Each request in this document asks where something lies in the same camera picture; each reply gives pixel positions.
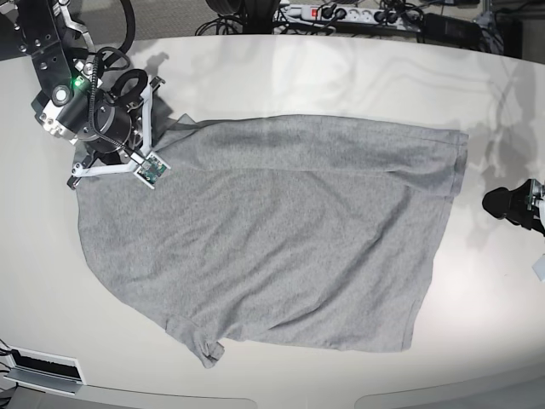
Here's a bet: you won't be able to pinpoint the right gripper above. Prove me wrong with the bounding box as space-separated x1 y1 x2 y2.
84 91 175 154

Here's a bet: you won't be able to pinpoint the grey t-shirt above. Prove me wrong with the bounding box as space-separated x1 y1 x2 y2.
76 115 468 368

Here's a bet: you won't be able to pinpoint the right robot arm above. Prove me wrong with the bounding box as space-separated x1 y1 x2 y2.
1 1 164 158

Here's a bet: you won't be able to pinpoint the black power adapter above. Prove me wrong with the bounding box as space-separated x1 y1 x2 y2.
421 13 483 48

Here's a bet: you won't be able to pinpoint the white power strip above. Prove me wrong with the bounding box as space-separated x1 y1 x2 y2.
275 2 423 33

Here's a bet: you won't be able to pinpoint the tangled black cables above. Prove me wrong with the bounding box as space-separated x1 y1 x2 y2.
195 0 341 37

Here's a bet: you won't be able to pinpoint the grey cable tray slot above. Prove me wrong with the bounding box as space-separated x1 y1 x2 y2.
5 348 87 396

